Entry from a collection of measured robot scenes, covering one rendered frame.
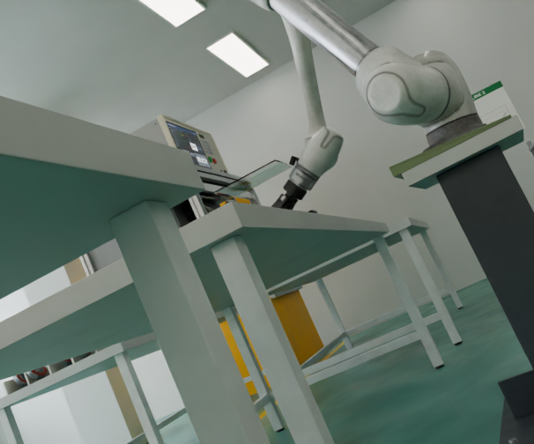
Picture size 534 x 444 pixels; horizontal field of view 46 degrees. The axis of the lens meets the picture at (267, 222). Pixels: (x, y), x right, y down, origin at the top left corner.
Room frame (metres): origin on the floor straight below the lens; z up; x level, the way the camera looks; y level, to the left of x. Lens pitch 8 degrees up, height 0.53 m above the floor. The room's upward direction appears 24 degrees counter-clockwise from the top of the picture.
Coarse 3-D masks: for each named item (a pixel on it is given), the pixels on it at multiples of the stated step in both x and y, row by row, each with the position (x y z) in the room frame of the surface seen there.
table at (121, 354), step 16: (224, 320) 5.04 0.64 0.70; (144, 336) 3.29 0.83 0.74; (96, 352) 3.10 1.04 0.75; (112, 352) 3.08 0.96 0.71; (128, 352) 3.42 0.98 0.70; (144, 352) 4.33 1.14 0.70; (64, 368) 3.16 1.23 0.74; (80, 368) 3.13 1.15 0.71; (96, 368) 3.57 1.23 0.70; (128, 368) 3.11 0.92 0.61; (32, 384) 3.21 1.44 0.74; (48, 384) 3.19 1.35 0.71; (64, 384) 3.74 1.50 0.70; (128, 384) 3.12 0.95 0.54; (0, 400) 3.27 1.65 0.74; (16, 400) 3.25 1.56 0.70; (144, 400) 3.13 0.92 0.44; (0, 416) 3.33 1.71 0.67; (144, 416) 3.11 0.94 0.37; (176, 416) 4.89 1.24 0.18; (16, 432) 3.34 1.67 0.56; (144, 432) 4.48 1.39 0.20
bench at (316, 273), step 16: (400, 224) 3.51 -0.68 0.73; (416, 224) 3.89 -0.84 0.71; (400, 240) 5.17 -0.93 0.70; (352, 256) 4.12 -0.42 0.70; (416, 256) 3.54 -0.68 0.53; (432, 256) 5.22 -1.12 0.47; (304, 272) 3.68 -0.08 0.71; (320, 272) 4.29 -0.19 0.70; (272, 288) 3.73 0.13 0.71; (288, 288) 4.53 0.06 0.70; (320, 288) 5.48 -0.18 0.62; (432, 288) 3.54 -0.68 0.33; (448, 288) 5.22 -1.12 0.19; (416, 304) 5.30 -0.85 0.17; (336, 320) 5.47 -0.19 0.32; (432, 320) 3.57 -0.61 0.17; (448, 320) 3.54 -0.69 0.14; (384, 336) 3.64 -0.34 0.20; (400, 336) 3.62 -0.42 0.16; (320, 352) 4.55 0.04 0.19; (352, 352) 3.70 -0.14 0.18; (304, 368) 3.81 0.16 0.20; (320, 368) 3.76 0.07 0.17
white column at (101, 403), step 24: (72, 264) 5.81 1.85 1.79; (24, 288) 5.80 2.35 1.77; (48, 288) 5.74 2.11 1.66; (72, 384) 5.77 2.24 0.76; (96, 384) 5.71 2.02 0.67; (120, 384) 5.81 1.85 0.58; (72, 408) 5.80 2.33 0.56; (96, 408) 5.73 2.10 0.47; (120, 408) 5.68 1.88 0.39; (96, 432) 5.76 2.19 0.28; (120, 432) 5.70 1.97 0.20
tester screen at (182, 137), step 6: (168, 126) 2.05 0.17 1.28; (174, 126) 2.10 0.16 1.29; (174, 132) 2.08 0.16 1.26; (180, 132) 2.13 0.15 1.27; (186, 132) 2.19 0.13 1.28; (192, 132) 2.25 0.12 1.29; (174, 138) 2.05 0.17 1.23; (180, 138) 2.10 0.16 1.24; (186, 138) 2.16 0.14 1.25; (192, 138) 2.22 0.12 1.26; (180, 144) 2.08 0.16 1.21; (186, 144) 2.13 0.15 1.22; (198, 144) 2.26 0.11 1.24; (192, 150) 2.17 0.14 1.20; (192, 156) 2.14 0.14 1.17; (210, 168) 2.26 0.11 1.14
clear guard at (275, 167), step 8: (264, 168) 2.30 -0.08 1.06; (272, 168) 2.35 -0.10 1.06; (280, 168) 2.41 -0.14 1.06; (288, 168) 2.47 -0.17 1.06; (248, 176) 2.31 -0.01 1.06; (256, 176) 2.36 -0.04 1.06; (264, 176) 2.42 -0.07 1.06; (272, 176) 2.49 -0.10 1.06; (232, 184) 2.31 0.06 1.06; (240, 184) 2.37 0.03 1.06; (248, 184) 2.44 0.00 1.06; (256, 184) 2.50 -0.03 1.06
